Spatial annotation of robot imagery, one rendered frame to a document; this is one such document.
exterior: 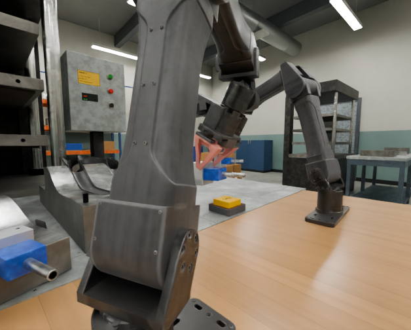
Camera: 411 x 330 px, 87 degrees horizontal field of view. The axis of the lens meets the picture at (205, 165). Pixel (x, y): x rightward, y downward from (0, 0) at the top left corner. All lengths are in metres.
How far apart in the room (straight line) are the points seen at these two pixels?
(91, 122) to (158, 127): 1.19
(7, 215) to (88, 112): 0.91
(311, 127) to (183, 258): 0.59
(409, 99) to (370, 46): 1.60
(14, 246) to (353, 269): 0.50
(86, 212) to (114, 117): 1.00
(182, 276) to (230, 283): 0.19
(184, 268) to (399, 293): 0.33
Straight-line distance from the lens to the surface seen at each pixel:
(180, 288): 0.18
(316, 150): 0.69
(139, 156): 0.18
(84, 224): 0.46
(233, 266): 0.40
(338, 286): 0.40
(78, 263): 0.46
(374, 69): 7.10
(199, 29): 0.24
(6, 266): 0.36
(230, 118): 0.47
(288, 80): 0.74
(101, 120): 1.38
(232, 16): 0.38
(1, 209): 0.55
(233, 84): 0.47
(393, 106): 6.85
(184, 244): 0.17
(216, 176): 0.48
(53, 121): 1.19
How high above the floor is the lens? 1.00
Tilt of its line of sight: 6 degrees down
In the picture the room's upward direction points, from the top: straight up
